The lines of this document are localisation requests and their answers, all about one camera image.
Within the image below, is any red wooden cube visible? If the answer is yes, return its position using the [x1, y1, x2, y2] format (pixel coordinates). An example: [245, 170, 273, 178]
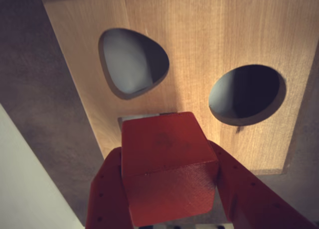
[120, 111, 220, 228]

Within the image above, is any wooden shape sorter box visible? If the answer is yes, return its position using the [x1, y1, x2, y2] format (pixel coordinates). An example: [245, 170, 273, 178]
[39, 0, 319, 177]

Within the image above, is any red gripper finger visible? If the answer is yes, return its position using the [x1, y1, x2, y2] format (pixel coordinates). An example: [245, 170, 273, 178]
[208, 139, 318, 229]
[85, 146, 134, 229]

